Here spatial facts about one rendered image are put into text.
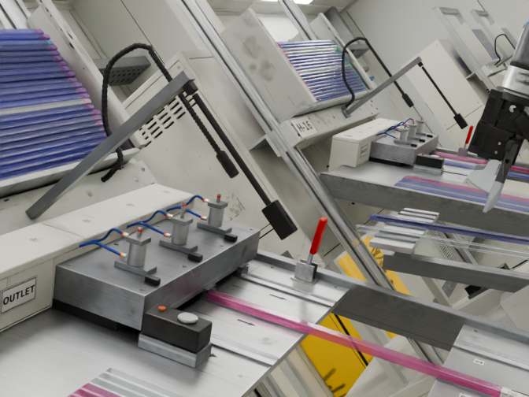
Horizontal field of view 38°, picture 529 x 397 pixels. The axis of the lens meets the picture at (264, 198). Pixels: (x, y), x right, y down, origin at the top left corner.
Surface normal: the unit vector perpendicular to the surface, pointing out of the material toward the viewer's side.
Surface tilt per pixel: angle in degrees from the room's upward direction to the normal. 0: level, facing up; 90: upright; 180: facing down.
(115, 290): 90
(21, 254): 47
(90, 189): 90
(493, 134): 89
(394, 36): 90
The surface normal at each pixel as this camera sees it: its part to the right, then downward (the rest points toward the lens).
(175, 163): -0.40, 0.20
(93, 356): 0.15, -0.95
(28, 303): 0.90, 0.25
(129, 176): 0.72, -0.53
